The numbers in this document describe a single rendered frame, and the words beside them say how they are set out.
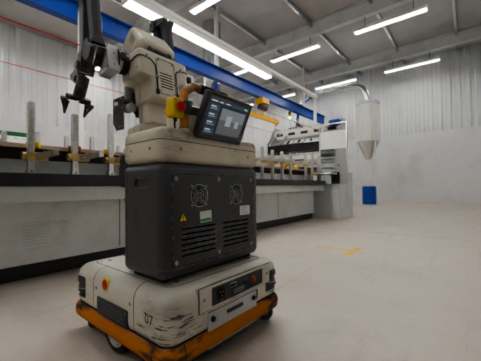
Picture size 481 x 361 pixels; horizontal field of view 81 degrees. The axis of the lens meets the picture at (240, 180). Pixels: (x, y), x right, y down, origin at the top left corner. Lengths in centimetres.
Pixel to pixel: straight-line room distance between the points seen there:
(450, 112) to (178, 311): 1118
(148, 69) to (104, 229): 151
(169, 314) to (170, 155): 50
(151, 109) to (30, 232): 133
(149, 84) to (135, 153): 45
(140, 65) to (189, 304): 101
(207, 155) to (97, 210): 158
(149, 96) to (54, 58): 906
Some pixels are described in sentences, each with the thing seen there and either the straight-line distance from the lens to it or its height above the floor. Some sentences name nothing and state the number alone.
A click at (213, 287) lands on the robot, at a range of 105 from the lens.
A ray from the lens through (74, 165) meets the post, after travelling 223.
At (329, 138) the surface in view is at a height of 147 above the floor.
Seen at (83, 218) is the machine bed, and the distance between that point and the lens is 249.
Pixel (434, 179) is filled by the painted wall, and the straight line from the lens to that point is 1143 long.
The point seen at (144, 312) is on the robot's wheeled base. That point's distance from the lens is 104.
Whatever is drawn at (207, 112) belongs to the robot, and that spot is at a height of 87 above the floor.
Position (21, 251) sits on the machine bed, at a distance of 240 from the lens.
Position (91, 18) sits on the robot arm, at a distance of 170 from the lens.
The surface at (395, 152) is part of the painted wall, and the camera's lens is 1164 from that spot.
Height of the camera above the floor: 60
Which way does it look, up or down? 1 degrees up
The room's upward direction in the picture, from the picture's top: 1 degrees counter-clockwise
